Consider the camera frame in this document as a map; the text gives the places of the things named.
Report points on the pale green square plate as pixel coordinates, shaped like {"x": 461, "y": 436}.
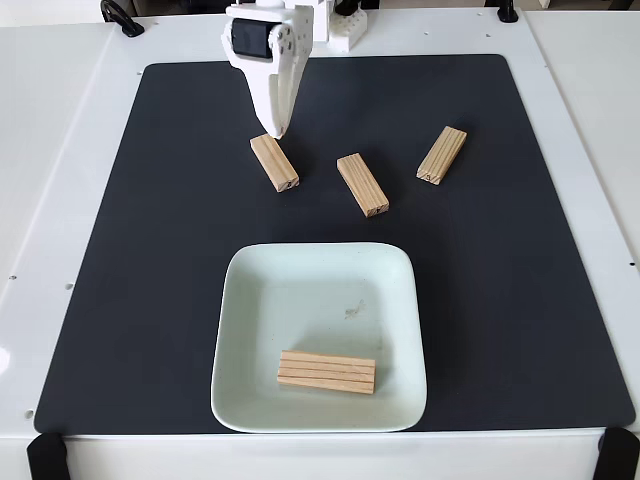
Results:
{"x": 320, "y": 300}

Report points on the grooved wooden block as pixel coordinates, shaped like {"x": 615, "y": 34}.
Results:
{"x": 274, "y": 162}
{"x": 362, "y": 185}
{"x": 441, "y": 156}
{"x": 325, "y": 372}

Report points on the white studded base block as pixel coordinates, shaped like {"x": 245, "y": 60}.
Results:
{"x": 350, "y": 32}

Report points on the black table clamp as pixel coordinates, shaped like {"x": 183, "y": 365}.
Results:
{"x": 507, "y": 14}
{"x": 131, "y": 29}

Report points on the black rubber mat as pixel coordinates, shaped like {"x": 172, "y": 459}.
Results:
{"x": 150, "y": 250}

